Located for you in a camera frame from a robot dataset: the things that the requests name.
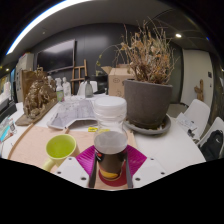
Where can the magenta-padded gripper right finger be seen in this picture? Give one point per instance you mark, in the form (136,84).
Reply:
(150,170)

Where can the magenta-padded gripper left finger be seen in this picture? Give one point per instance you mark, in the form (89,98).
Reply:
(68,170)

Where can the clear bottle with white cap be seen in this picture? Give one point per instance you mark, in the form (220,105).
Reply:
(110,150)

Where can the yellow-green mug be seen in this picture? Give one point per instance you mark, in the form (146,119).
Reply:
(60,146)

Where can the grey plant saucer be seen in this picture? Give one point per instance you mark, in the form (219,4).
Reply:
(156,130)

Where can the light wooden board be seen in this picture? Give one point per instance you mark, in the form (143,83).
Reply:
(30,146)

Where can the small yellow tag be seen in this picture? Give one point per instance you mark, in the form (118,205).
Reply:
(92,129)

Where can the stack of papers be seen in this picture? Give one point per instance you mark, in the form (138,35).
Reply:
(185,123)

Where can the printed newspaper sheet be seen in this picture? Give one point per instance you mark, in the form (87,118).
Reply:
(71,111)

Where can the black backpack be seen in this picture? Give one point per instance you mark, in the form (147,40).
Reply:
(212,146)

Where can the dried plant in grey pot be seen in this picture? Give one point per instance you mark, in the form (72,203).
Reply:
(148,101)

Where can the white chair with papers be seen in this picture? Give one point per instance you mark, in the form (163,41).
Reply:
(200,111)

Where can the white and green spray bottle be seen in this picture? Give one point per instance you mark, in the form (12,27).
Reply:
(59,93)

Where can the small white figurine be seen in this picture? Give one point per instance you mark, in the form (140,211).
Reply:
(66,88)

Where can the grey glass bottle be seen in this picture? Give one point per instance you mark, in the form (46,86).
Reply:
(88,90)

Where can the black desktop device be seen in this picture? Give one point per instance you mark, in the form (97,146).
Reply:
(6,110)

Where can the wooden figure statue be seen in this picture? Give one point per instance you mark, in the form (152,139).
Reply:
(199,90)

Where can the wooden easel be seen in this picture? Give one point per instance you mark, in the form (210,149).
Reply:
(79,70)

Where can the white cabinet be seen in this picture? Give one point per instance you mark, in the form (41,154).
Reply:
(25,65)

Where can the round ceiling light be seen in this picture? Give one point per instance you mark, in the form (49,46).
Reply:
(178,35)

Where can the long ceiling strip light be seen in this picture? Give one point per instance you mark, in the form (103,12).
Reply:
(40,18)

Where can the black wall screen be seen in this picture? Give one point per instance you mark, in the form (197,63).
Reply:
(56,55)

